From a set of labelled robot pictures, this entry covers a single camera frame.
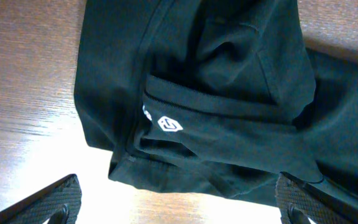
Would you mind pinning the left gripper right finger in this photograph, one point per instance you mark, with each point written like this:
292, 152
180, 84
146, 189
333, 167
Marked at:
323, 202

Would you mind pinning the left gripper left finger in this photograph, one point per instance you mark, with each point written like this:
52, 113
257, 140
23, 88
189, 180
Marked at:
60, 202

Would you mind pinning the black t-shirt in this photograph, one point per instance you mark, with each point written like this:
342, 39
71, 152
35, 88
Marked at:
215, 97

